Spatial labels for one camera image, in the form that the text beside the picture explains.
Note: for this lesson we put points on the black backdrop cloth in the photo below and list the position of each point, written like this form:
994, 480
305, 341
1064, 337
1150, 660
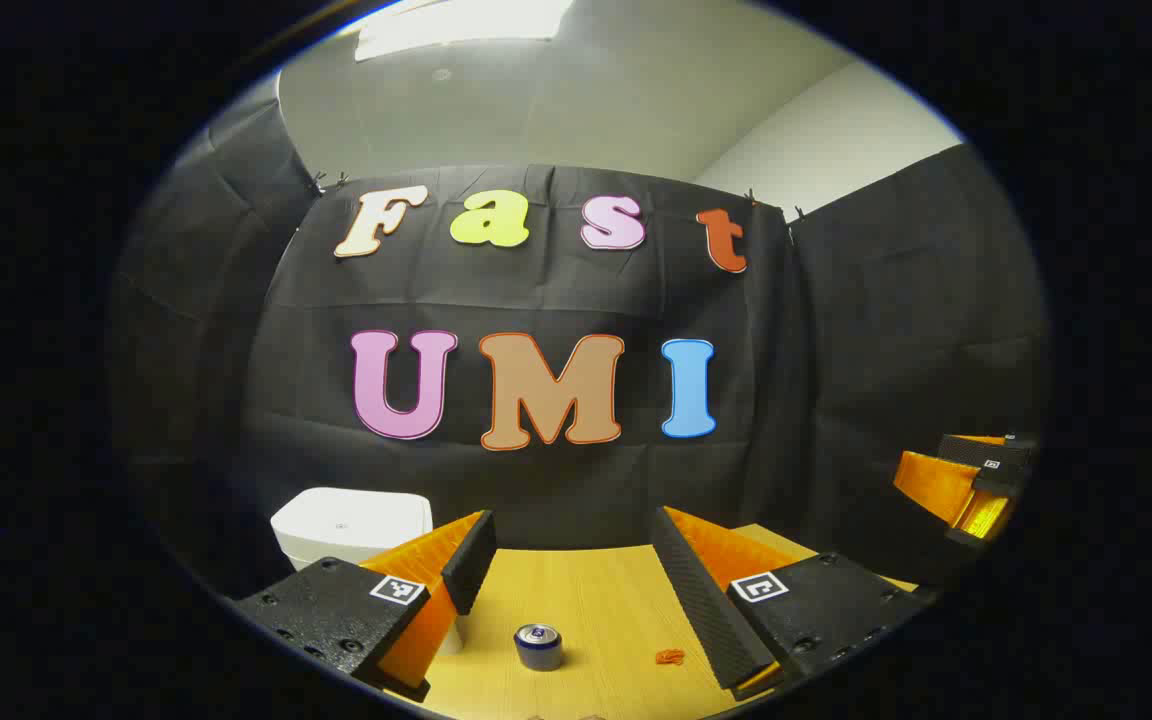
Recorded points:
536, 480

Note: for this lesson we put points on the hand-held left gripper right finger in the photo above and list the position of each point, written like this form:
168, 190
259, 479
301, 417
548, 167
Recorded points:
701, 600

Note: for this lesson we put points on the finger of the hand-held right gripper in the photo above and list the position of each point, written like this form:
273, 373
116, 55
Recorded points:
976, 458

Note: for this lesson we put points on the silver blue pop can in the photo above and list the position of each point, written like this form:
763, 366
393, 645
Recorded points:
539, 648

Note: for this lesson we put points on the orange paper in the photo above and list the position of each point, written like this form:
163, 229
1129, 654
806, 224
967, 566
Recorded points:
669, 657

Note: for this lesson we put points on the white desktop garbage bin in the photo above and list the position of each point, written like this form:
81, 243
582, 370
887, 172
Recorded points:
351, 525

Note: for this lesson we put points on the ceiling light panel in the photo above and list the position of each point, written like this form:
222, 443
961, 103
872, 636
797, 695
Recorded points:
456, 25

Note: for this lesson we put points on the wooden desktop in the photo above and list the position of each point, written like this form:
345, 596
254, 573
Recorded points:
596, 600

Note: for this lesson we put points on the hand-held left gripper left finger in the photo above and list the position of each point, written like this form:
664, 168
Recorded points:
471, 560

